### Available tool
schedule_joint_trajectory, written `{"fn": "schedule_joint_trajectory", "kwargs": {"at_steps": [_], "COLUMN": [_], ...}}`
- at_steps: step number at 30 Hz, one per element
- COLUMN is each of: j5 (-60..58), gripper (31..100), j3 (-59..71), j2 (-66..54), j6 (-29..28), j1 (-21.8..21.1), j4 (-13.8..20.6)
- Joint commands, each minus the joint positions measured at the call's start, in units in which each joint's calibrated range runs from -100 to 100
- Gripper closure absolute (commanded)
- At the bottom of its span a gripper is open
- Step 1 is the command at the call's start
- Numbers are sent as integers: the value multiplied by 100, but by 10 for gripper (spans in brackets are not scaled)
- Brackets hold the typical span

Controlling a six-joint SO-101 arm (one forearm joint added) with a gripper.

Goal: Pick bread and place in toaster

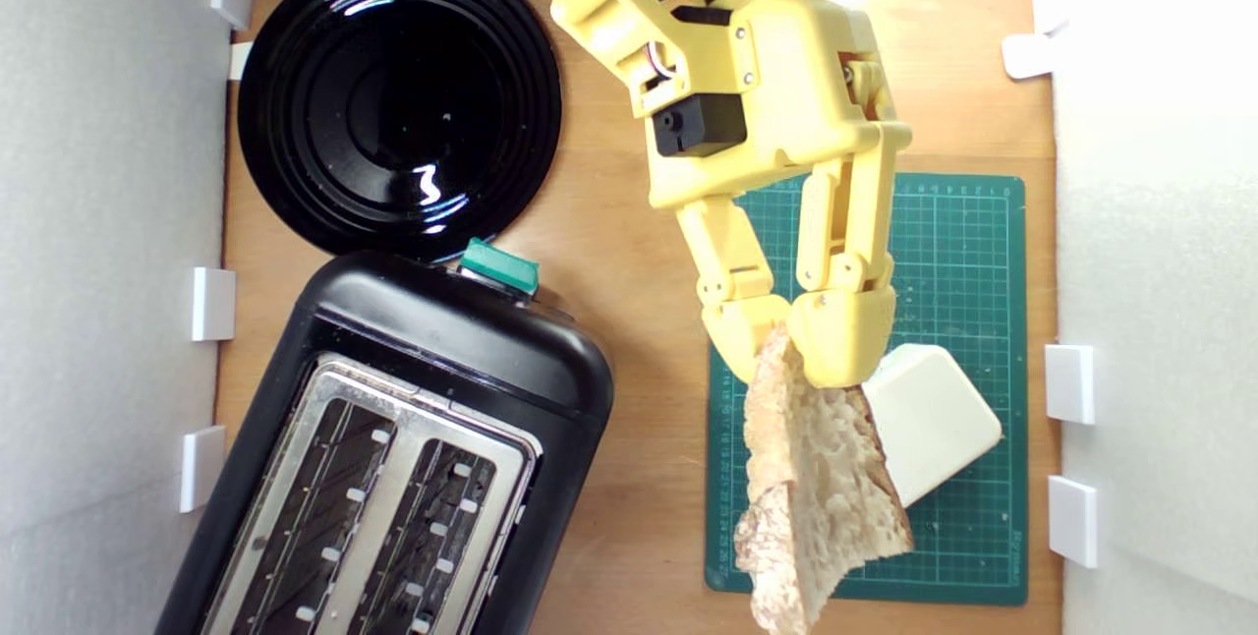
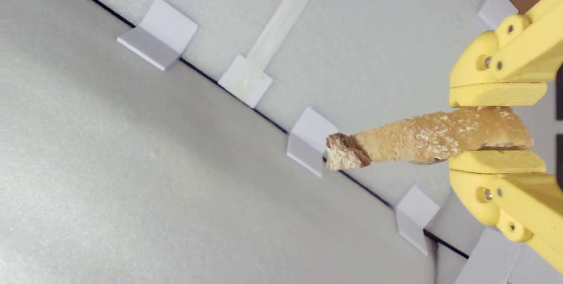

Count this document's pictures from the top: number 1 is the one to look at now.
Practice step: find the brown bread slice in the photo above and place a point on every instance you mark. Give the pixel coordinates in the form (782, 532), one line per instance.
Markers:
(816, 488)

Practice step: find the green toaster lever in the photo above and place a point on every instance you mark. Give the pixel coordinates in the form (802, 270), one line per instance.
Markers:
(499, 266)

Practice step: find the black two-slot toaster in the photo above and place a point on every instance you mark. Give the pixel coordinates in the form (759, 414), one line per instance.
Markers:
(442, 340)

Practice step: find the white block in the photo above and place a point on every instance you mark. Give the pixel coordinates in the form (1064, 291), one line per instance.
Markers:
(939, 419)

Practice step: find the green cutting mat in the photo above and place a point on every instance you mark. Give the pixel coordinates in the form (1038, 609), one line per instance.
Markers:
(963, 252)

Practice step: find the black round plate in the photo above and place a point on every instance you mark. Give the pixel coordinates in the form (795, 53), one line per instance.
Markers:
(393, 104)

